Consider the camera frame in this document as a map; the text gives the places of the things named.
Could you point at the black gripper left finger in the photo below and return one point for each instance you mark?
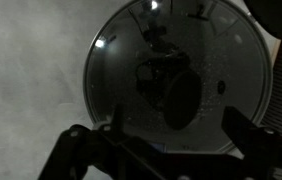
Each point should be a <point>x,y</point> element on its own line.
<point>117,121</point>

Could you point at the black cooking pot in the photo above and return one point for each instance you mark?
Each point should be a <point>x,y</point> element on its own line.
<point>274,16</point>

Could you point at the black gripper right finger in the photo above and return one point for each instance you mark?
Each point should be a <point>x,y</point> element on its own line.
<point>241,131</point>

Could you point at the glass pot lid black knob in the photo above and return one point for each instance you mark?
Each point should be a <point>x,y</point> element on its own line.
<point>131,50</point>

